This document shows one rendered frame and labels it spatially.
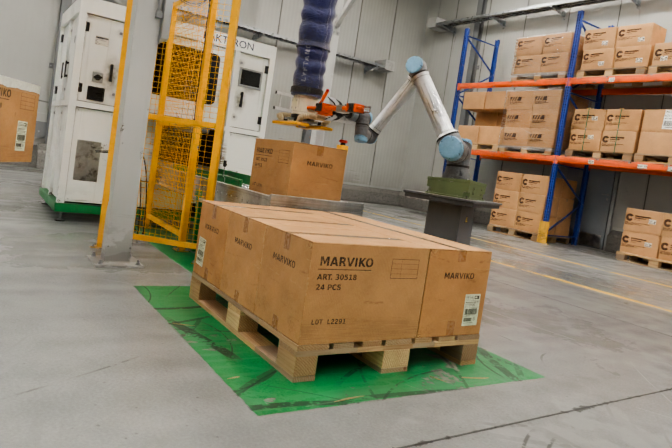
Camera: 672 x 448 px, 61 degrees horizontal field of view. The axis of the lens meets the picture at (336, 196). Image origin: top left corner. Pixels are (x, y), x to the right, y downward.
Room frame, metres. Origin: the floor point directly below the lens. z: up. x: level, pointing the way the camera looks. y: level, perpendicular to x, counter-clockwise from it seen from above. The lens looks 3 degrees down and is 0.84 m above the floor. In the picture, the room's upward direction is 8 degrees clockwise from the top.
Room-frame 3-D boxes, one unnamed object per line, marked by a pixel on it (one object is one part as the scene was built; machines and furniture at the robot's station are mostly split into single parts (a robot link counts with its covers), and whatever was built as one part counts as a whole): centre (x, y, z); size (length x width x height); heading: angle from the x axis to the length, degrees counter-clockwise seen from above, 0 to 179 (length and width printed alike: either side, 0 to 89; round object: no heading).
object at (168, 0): (3.72, 1.28, 1.62); 0.20 x 0.05 x 0.30; 34
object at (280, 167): (3.88, 0.30, 0.75); 0.60 x 0.40 x 0.40; 32
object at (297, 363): (2.87, -0.02, 0.07); 1.20 x 1.00 x 0.14; 34
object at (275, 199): (3.60, 0.10, 0.58); 0.70 x 0.03 x 0.06; 124
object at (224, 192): (4.40, 1.02, 0.50); 2.31 x 0.05 x 0.19; 34
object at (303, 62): (3.90, 0.30, 1.80); 0.22 x 0.22 x 1.04
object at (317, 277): (2.87, -0.02, 0.34); 1.20 x 1.00 x 0.40; 34
